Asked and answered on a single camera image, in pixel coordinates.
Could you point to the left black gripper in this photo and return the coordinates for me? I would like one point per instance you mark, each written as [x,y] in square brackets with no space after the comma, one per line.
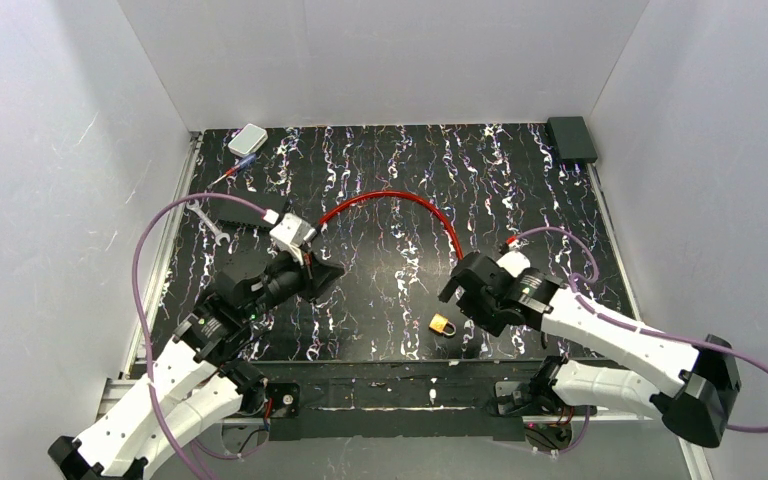
[310,275]

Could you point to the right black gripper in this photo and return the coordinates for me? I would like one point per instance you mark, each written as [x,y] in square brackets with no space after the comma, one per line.
[478,291]

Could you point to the brass padlock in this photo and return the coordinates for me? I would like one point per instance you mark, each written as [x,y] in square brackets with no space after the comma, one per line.
[442,326]

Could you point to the red cable lock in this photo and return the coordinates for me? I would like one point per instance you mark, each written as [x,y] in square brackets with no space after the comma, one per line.
[398,197]

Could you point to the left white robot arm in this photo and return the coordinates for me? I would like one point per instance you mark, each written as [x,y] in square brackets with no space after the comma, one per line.
[200,376]

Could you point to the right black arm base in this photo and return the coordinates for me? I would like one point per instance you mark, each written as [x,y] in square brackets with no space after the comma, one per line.
[516,399]

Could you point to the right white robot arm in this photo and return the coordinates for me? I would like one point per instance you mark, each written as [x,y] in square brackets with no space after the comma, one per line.
[691,389]

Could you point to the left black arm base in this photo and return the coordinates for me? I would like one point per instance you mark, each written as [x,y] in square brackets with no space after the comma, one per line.
[283,400]

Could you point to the black flat box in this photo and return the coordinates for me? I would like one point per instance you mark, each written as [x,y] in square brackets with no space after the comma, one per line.
[234,214]

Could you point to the red blue screwdriver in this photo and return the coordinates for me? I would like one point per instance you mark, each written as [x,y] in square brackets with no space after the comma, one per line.
[240,165]

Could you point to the silver wrench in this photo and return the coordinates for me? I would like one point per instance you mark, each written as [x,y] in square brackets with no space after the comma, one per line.
[219,235]

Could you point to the white rectangular box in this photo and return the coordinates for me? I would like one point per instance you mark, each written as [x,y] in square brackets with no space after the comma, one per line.
[247,140]

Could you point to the black corner box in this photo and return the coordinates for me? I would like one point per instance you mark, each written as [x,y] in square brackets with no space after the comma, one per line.
[571,140]

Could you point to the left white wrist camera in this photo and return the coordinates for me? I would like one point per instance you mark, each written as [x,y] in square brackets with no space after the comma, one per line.
[294,235]

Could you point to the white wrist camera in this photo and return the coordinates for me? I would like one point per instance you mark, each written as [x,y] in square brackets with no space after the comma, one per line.
[294,235]
[512,261]

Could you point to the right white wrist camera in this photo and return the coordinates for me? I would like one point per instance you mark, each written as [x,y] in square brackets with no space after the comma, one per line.
[512,261]

